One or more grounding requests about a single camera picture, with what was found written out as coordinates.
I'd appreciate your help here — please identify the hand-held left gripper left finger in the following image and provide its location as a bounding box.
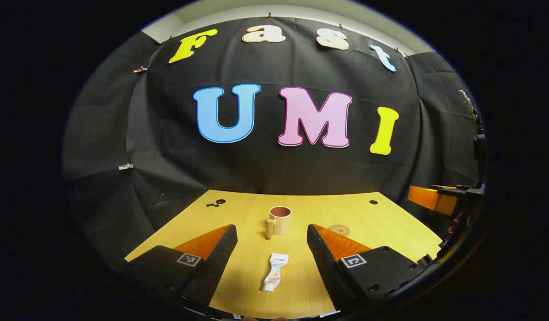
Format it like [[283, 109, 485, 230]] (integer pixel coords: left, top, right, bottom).
[[125, 224, 238, 308]]

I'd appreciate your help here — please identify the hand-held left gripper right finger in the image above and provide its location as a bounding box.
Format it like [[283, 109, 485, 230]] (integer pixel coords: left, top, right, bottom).
[[307, 224, 429, 313]]

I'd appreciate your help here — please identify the white toothpaste tube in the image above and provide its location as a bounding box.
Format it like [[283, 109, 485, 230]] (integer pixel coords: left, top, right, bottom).
[[262, 253, 289, 292]]

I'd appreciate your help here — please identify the beige cup with handle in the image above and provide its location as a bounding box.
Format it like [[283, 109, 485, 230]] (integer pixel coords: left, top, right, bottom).
[[265, 206, 292, 240]]

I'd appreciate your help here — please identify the wooden desktop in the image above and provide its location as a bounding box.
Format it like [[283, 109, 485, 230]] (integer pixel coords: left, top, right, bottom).
[[125, 189, 443, 320]]

